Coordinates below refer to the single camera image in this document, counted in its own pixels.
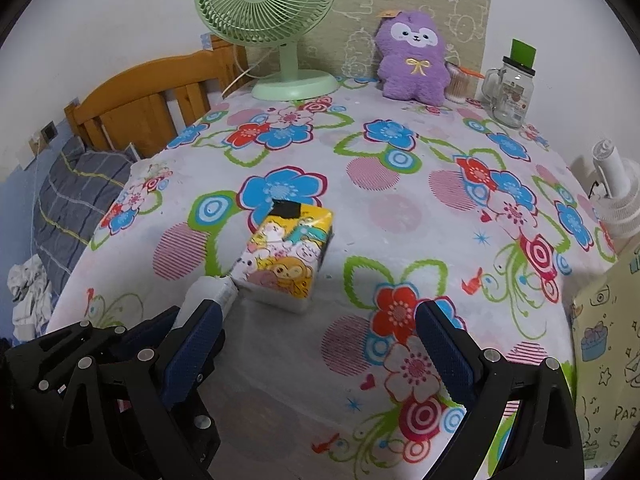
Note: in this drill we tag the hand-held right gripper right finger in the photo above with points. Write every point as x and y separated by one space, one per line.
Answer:
445 355

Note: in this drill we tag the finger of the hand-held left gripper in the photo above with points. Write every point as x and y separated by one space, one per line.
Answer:
145 332
202 435

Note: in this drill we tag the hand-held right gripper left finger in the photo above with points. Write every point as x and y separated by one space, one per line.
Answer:
192 350

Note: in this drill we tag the cartoon print tissue pack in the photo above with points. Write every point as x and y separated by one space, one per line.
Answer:
285 260

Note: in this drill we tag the cartoon print storage box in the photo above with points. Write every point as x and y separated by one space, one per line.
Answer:
610 335

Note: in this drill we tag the white crumpled cloth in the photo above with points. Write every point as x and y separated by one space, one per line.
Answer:
27 285

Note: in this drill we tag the grey striped pillow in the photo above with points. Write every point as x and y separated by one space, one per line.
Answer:
70 195

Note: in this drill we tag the floral tablecloth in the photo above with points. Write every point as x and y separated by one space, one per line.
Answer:
400 200

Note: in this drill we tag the white standing fan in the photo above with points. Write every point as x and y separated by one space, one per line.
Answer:
615 185

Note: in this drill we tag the wooden bed headboard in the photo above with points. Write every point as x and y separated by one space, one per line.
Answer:
140 90

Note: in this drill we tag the glass jar mug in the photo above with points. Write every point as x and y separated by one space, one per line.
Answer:
512 100

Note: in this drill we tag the cotton swab container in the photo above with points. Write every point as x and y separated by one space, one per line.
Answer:
457 87

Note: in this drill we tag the purple plush toy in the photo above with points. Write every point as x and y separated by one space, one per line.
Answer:
412 75

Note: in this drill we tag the green cup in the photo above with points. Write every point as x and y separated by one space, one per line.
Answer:
522 52

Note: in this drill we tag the green desk fan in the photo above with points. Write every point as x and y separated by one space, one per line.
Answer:
265 5

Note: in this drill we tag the beige cartoon wall sheet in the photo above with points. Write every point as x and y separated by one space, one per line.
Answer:
450 0

